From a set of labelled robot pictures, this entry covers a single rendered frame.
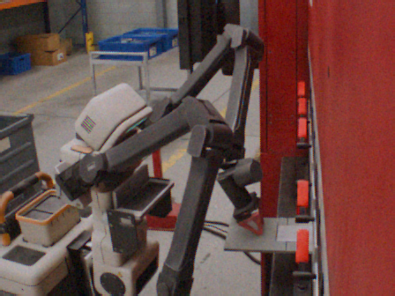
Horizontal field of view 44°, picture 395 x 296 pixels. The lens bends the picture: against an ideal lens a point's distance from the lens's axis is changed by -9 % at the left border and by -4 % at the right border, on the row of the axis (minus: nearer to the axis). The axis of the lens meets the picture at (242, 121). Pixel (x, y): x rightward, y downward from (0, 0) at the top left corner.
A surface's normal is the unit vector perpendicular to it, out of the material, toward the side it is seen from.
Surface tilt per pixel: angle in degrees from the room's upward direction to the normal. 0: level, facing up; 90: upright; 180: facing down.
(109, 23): 90
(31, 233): 92
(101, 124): 90
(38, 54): 87
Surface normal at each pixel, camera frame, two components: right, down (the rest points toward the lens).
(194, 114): -0.55, -0.10
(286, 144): -0.11, 0.33
